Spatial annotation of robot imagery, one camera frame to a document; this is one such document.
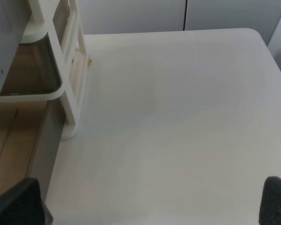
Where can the white plastic drawer unit frame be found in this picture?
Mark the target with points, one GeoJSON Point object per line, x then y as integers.
{"type": "Point", "coordinates": [70, 54]}

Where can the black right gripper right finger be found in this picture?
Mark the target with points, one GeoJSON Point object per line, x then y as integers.
{"type": "Point", "coordinates": [270, 207]}

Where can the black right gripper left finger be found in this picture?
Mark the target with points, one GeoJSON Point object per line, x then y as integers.
{"type": "Point", "coordinates": [22, 204]}

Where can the translucent grey drawer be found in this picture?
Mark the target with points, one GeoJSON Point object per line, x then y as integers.
{"type": "Point", "coordinates": [30, 133]}
{"type": "Point", "coordinates": [37, 72]}

